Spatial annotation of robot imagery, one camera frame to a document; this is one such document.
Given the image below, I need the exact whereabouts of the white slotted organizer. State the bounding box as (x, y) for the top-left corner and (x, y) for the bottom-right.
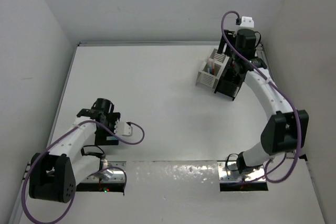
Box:
(196, 49), (228, 90)

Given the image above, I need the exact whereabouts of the black slotted organizer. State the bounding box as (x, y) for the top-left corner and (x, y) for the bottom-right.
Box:
(214, 58), (245, 101)

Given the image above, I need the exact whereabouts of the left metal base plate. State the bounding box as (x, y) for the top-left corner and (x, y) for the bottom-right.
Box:
(81, 161), (127, 184)

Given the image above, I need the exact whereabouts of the pink pen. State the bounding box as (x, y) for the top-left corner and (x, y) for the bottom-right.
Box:
(208, 58), (215, 73)

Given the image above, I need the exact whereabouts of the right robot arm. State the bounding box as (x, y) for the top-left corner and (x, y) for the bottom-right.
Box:
(215, 28), (309, 174)

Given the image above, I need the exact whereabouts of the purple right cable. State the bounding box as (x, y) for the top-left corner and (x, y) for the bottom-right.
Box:
(220, 10), (300, 184)

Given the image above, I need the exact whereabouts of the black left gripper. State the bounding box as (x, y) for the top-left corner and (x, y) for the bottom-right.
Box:
(94, 113), (120, 144)

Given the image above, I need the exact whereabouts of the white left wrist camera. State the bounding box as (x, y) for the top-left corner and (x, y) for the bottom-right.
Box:
(114, 121), (133, 136)

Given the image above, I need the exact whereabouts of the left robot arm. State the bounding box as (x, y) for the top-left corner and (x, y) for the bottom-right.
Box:
(29, 98), (121, 203)

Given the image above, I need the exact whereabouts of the metal base plate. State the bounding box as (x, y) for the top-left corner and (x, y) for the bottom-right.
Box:
(81, 161), (127, 184)
(217, 159), (266, 184)

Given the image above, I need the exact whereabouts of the red ink pen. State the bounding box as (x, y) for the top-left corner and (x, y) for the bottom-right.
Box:
(211, 62), (216, 75)

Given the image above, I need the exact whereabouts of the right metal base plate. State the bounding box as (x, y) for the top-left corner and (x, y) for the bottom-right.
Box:
(217, 159), (266, 184)

